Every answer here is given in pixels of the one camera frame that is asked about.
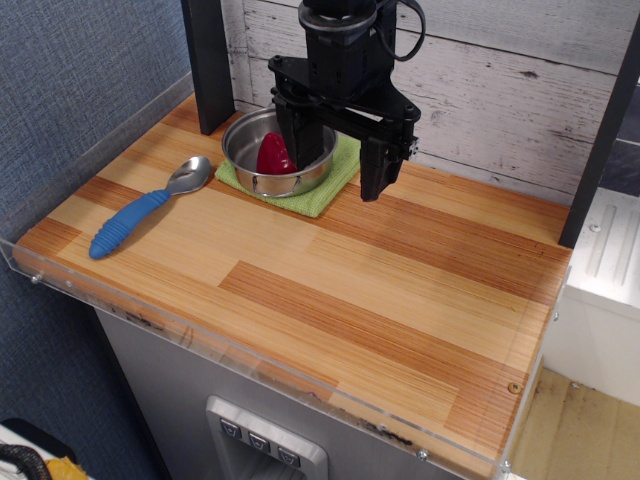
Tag green cloth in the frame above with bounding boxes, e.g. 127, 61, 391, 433
215, 134, 360, 218

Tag black post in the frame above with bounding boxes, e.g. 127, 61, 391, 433
181, 0, 236, 135
558, 19, 639, 248

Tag clear acrylic guard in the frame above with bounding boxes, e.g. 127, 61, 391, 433
12, 100, 570, 479

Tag black cable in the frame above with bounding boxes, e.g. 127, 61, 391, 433
374, 0, 427, 64

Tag silver dispenser panel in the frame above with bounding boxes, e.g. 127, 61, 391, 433
206, 396, 329, 479

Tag steel pot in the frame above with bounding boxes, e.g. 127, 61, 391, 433
222, 107, 338, 198

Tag yellow tape object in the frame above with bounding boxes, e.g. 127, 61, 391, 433
45, 457, 90, 480

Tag white side cabinet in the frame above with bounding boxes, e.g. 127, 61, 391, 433
542, 188, 639, 405

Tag grey toy fridge cabinet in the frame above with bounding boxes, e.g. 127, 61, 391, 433
98, 312, 454, 479

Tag black left post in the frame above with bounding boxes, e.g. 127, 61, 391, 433
181, 0, 236, 135

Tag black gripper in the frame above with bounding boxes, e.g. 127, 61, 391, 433
268, 9, 421, 202

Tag red pepper toy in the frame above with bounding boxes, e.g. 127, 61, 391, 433
256, 132, 297, 175

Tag blue handled metal spoon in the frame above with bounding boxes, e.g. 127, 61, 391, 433
89, 156, 213, 260

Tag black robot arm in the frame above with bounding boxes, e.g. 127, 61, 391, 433
268, 1, 423, 202

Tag black right post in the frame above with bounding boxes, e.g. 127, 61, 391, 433
558, 19, 639, 248

